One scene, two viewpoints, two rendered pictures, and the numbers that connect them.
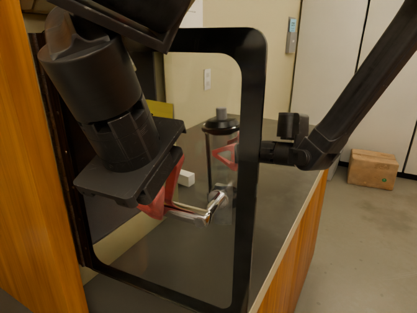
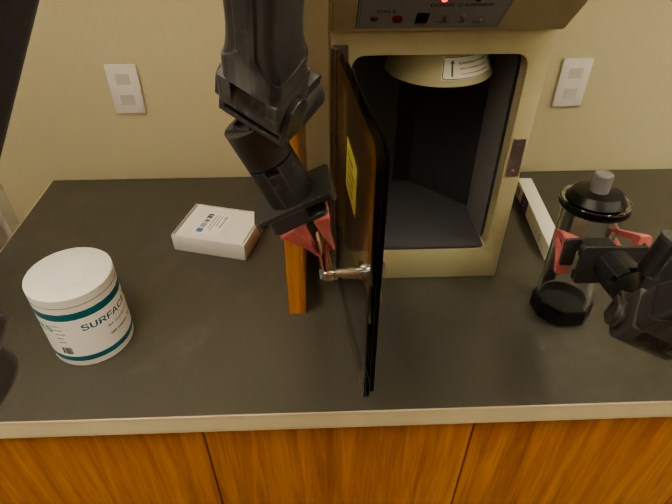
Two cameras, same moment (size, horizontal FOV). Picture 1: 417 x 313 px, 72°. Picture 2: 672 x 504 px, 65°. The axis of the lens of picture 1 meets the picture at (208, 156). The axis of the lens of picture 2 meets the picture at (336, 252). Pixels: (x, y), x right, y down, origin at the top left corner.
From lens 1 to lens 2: 0.47 m
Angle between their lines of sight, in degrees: 51
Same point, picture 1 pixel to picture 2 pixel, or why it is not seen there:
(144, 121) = (277, 181)
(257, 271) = (469, 395)
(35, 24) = (341, 37)
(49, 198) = not seen: hidden behind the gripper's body
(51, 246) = not seen: hidden behind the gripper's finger
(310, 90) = not seen: outside the picture
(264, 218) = (573, 365)
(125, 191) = (259, 219)
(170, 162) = (304, 216)
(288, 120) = (659, 250)
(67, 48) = (231, 129)
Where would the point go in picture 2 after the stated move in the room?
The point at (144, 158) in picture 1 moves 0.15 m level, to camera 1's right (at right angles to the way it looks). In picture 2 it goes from (279, 205) to (351, 278)
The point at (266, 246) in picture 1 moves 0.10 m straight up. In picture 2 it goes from (519, 388) to (534, 345)
